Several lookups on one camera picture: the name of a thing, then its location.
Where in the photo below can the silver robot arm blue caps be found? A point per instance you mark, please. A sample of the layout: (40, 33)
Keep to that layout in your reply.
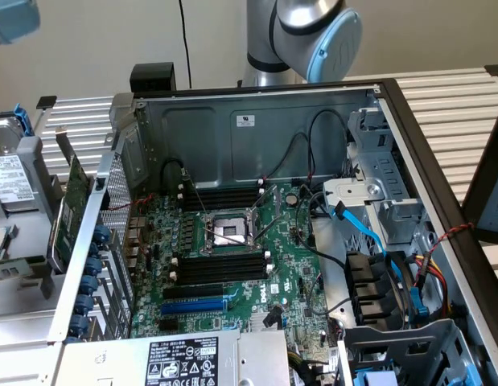
(297, 24)

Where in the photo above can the thin metal locking lever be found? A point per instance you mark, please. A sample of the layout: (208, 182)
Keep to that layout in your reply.
(198, 194)
(269, 229)

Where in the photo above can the round coin battery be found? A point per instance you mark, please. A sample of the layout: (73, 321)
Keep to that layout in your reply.
(291, 198)

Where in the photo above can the metal CPU socket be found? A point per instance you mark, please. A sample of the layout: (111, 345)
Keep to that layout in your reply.
(228, 231)

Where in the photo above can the open metal PC case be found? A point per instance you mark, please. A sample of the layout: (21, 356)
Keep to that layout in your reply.
(200, 161)

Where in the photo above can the green Dell motherboard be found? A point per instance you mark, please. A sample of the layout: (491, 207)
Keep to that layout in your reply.
(289, 249)

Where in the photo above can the white case sticker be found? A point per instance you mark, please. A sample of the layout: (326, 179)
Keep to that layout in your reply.
(244, 120)

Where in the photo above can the long black expansion slot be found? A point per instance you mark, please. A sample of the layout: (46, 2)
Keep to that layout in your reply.
(192, 291)

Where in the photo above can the blue expansion slot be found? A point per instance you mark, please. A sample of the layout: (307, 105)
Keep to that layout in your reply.
(192, 307)

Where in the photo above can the small silver heatsink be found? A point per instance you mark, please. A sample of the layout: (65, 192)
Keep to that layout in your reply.
(264, 321)

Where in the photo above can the metal drive cage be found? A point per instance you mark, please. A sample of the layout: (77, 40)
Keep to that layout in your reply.
(393, 173)

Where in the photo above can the black fan shroud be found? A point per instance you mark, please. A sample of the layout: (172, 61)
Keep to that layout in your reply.
(369, 277)

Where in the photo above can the black box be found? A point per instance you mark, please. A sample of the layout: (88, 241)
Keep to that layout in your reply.
(152, 78)

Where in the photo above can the blue card retention clip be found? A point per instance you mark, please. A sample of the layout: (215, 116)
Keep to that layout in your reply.
(103, 236)
(89, 285)
(94, 267)
(80, 326)
(85, 305)

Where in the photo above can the short black expansion slot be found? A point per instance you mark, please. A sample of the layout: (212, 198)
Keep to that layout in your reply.
(174, 325)

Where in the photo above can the green graphics card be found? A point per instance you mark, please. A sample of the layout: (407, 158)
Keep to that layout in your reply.
(71, 209)

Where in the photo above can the black power supply label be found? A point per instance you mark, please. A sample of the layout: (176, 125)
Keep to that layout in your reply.
(180, 362)

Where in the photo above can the blue plastic latch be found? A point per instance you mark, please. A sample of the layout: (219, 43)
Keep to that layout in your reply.
(421, 313)

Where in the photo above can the grey power supply unit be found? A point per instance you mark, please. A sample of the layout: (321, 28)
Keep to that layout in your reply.
(112, 358)

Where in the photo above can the grey metal disk bay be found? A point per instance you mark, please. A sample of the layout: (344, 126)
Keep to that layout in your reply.
(413, 342)

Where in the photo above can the black table clamp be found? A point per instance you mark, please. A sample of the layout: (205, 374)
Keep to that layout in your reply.
(46, 102)
(495, 70)

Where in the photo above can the grey parts rack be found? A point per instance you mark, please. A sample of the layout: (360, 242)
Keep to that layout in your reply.
(29, 153)

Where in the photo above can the dark framed panel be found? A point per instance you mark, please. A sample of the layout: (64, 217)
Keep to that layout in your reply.
(480, 193)

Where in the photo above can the silver hard disk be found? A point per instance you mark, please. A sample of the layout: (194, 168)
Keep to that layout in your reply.
(11, 185)

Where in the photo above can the silver CPU chip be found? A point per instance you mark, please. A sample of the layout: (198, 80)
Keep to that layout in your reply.
(0, 241)

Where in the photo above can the blue disk bracket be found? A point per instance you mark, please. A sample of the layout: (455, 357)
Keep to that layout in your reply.
(24, 120)

